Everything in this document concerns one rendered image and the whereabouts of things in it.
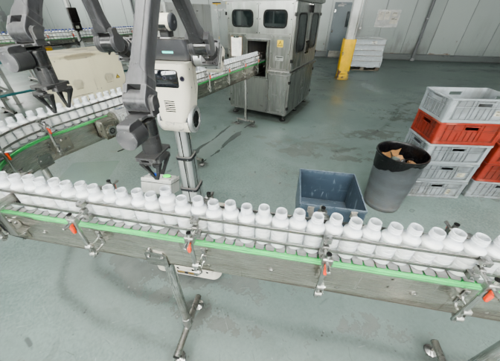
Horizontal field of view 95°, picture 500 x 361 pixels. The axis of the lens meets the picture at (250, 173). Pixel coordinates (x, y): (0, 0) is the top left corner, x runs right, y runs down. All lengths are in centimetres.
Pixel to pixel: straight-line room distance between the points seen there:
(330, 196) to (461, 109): 167
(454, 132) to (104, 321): 329
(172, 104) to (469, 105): 249
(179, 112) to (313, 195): 94
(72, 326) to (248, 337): 117
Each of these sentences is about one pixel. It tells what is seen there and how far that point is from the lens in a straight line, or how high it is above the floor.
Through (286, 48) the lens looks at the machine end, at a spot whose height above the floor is 125.
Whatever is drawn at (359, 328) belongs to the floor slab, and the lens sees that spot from 197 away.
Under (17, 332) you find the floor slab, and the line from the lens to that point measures 235.
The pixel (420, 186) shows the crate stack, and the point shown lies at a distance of 316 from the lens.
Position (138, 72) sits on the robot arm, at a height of 157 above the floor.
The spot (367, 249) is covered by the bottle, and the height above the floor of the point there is 106.
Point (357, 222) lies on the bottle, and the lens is 84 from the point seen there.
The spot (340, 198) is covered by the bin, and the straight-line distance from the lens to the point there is 154.
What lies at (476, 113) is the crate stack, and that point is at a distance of 294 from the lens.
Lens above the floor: 170
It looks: 35 degrees down
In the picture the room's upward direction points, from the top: 1 degrees clockwise
